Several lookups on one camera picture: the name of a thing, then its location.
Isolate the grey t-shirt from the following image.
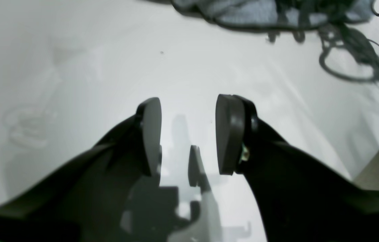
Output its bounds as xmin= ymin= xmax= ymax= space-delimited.
xmin=171 ymin=0 xmax=374 ymax=31

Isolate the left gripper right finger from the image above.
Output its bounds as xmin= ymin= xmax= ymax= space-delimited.
xmin=216 ymin=94 xmax=379 ymax=242

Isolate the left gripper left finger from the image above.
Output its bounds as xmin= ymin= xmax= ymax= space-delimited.
xmin=0 ymin=97 xmax=162 ymax=242

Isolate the black cable bundle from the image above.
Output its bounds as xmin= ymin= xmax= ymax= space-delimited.
xmin=319 ymin=5 xmax=379 ymax=101

